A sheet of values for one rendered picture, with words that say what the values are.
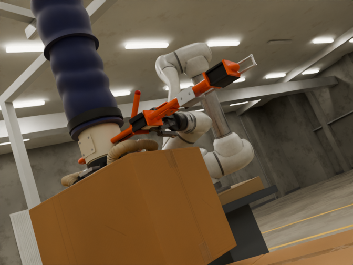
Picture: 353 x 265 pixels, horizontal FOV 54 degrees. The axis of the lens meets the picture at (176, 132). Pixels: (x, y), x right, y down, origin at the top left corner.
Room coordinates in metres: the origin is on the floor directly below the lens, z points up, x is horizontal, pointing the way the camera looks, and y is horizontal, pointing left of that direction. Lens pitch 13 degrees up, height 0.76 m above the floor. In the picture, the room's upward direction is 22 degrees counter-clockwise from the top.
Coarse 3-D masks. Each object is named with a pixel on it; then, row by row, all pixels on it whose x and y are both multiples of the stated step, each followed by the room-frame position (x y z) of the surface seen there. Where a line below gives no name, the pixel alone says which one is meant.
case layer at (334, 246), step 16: (320, 240) 1.17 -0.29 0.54; (336, 240) 1.09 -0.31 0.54; (352, 240) 1.01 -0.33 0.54; (256, 256) 1.34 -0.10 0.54; (272, 256) 1.23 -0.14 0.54; (288, 256) 1.13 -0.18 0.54; (304, 256) 1.05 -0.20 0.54; (320, 256) 0.98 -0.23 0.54; (336, 256) 0.92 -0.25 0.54; (352, 256) 0.87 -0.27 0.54
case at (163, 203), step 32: (128, 160) 1.04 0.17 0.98; (160, 160) 1.14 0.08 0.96; (192, 160) 1.30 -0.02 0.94; (64, 192) 1.22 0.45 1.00; (96, 192) 1.14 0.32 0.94; (128, 192) 1.06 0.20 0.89; (160, 192) 1.10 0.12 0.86; (192, 192) 1.24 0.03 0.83; (32, 224) 1.36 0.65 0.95; (64, 224) 1.25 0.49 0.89; (96, 224) 1.16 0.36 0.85; (128, 224) 1.09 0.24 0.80; (160, 224) 1.06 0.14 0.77; (192, 224) 1.18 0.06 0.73; (224, 224) 1.34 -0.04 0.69; (64, 256) 1.28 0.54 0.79; (96, 256) 1.19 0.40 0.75; (128, 256) 1.11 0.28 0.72; (160, 256) 1.04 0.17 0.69; (192, 256) 1.14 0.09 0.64
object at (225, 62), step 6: (222, 60) 0.98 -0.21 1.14; (228, 60) 1.00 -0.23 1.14; (216, 66) 1.00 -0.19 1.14; (222, 66) 0.99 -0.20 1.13; (228, 66) 0.98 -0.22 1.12; (204, 72) 1.02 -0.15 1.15; (210, 72) 1.02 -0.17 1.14; (216, 72) 1.01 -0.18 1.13; (222, 72) 1.00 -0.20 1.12; (228, 72) 0.98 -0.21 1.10; (234, 72) 1.01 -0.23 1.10; (204, 78) 1.02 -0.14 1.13; (210, 78) 1.02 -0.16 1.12; (216, 78) 1.01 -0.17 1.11; (222, 78) 1.00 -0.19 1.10; (228, 78) 1.01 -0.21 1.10; (234, 78) 1.03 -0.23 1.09; (210, 84) 1.02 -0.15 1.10; (216, 84) 1.03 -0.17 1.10; (222, 84) 1.05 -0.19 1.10
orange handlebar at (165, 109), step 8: (232, 64) 0.99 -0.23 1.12; (192, 88) 1.06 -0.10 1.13; (200, 88) 1.06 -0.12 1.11; (208, 88) 1.08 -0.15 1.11; (168, 104) 1.13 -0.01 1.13; (176, 104) 1.12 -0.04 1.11; (160, 112) 1.15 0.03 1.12; (168, 112) 1.16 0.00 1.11; (128, 128) 1.24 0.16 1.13; (120, 136) 1.27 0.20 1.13; (128, 136) 1.30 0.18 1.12; (80, 160) 1.42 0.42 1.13
